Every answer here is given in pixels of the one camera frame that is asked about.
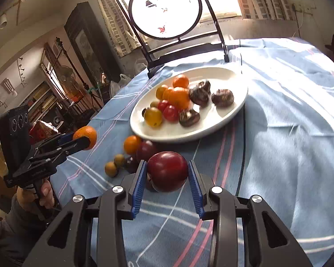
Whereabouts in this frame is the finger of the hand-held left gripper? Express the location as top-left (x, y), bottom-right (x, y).
top-left (35, 132), bottom-right (78, 152)
top-left (31, 138), bottom-right (91, 169)

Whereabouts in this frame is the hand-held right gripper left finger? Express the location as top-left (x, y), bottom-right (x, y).
top-left (22, 160), bottom-right (149, 267)

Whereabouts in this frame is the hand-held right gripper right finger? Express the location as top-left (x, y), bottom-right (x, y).
top-left (187, 160), bottom-right (314, 267)

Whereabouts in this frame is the large red plum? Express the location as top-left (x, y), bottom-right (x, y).
top-left (147, 151), bottom-right (189, 193)

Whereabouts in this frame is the white oval plate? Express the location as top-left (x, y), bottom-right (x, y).
top-left (130, 67), bottom-right (249, 144)

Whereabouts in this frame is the large orange tangerine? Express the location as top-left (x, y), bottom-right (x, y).
top-left (167, 87), bottom-right (191, 110)

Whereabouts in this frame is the small orange tangerine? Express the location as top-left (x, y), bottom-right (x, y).
top-left (155, 85), bottom-right (169, 100)

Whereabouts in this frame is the person's left forearm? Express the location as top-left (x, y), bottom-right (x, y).
top-left (0, 195), bottom-right (62, 267)

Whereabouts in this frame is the person's left hand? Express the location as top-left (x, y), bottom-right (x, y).
top-left (17, 178), bottom-right (56, 212)

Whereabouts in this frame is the small dark plum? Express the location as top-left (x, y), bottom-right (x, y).
top-left (124, 156), bottom-right (140, 173)

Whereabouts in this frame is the red white packet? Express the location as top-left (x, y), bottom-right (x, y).
top-left (29, 121), bottom-right (59, 142)

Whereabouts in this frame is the dark red plum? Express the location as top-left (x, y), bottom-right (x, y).
top-left (136, 140), bottom-right (158, 162)

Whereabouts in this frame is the bookshelf with books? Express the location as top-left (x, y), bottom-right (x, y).
top-left (19, 81), bottom-right (70, 123)

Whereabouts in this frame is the standing electric fan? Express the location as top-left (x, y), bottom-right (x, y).
top-left (57, 65), bottom-right (75, 89)

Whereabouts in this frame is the dark metal floor stand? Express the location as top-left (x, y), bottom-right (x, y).
top-left (56, 37), bottom-right (96, 109)

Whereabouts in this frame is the clear plastic bag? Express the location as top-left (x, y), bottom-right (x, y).
top-left (109, 74), bottom-right (132, 98)

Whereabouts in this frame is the blue striped tablecloth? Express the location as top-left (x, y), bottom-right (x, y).
top-left (50, 37), bottom-right (334, 267)

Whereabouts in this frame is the round bird screen on stand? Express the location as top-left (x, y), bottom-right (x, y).
top-left (115, 0), bottom-right (230, 80)

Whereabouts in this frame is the bright window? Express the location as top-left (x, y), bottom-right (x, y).
top-left (108, 0), bottom-right (242, 31)

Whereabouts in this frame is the thin black cable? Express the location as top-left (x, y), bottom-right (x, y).
top-left (235, 51), bottom-right (246, 196)

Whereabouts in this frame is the dark framed wall painting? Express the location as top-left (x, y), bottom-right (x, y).
top-left (64, 1), bottom-right (114, 89)

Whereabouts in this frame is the wall power strip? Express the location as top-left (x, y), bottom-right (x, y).
top-left (293, 3), bottom-right (314, 13)

